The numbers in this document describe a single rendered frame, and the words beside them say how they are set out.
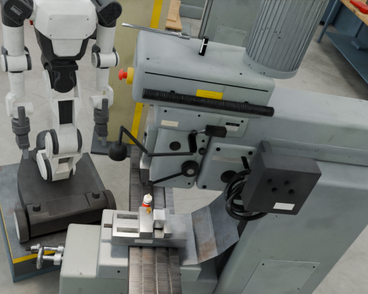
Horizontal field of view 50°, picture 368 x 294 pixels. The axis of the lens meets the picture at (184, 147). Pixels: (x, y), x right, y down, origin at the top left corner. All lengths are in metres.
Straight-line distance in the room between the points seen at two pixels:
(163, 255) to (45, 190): 1.00
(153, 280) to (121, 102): 2.06
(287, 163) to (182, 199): 2.24
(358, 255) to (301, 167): 2.57
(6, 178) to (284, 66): 2.10
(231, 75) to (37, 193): 1.63
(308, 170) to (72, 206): 1.56
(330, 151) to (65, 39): 1.26
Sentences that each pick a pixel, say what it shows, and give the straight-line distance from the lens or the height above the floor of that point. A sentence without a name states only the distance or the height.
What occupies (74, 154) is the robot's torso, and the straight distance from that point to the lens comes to 2.30.
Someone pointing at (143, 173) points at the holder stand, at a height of 1.00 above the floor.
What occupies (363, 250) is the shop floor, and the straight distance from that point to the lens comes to 3.90.
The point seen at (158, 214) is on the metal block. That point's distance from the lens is 1.85.
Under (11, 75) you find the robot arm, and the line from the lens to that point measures 2.07.
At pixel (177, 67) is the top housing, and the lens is 1.27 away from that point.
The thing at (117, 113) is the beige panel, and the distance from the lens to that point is 3.62.
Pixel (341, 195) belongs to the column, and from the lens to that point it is 1.68.
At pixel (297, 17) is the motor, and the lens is 1.31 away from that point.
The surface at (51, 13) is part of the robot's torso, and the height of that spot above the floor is 1.73.
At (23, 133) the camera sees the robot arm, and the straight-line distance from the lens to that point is 2.18.
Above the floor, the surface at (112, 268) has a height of 0.82.
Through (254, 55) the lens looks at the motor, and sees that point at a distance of 1.37.
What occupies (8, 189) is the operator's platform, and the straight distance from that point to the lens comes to 2.85.
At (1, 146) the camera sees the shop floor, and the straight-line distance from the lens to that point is 3.79.
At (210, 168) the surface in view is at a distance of 1.55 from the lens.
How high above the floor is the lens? 2.46
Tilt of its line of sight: 38 degrees down
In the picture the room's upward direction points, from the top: 16 degrees clockwise
